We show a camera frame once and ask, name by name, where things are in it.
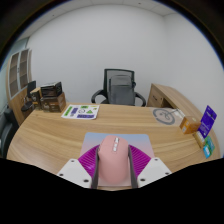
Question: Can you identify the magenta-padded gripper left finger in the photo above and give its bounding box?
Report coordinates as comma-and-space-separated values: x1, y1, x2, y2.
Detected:
56, 143, 101, 190

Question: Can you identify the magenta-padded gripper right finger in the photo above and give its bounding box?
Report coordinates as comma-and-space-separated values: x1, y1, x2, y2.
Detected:
128, 143, 173, 188

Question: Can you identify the pink computer mouse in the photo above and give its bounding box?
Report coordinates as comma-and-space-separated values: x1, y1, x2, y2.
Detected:
97, 134, 131, 184

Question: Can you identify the pink and blue mouse pad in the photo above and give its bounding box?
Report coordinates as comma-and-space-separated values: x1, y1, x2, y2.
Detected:
78, 131, 156, 188

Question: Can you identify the small orange box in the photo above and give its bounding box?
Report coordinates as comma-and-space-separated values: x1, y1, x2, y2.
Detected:
179, 115, 202, 135

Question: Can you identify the white green purple printed sheet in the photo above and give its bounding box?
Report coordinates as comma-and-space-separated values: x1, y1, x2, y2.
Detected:
60, 104, 100, 120

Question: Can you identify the green and blue small box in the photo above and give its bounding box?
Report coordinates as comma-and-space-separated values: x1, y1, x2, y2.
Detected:
202, 135, 216, 159

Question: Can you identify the wide brown cardboard box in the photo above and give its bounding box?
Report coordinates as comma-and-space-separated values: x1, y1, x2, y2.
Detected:
39, 92, 67, 113

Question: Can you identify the purple sign card with stand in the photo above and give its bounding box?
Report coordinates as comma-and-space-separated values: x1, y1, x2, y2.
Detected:
194, 105, 218, 148

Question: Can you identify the wooden side desk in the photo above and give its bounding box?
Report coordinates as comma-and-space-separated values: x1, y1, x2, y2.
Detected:
146, 82, 204, 121

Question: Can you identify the grey backpack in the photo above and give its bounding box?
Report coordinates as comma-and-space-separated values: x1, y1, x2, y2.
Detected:
108, 74, 137, 107

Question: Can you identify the tall brown cardboard box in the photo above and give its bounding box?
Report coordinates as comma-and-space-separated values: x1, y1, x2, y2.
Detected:
29, 87, 43, 110

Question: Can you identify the black product box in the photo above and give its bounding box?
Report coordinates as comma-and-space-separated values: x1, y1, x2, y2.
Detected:
40, 81, 63, 98

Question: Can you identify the black mesh office chair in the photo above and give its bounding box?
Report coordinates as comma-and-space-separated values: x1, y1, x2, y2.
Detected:
90, 68, 148, 108

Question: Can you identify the wooden shelf cabinet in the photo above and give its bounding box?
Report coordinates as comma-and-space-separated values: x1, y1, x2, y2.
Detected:
5, 48, 34, 118

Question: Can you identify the white sheet with grey ring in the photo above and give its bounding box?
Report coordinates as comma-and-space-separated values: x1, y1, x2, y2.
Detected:
152, 107, 184, 127

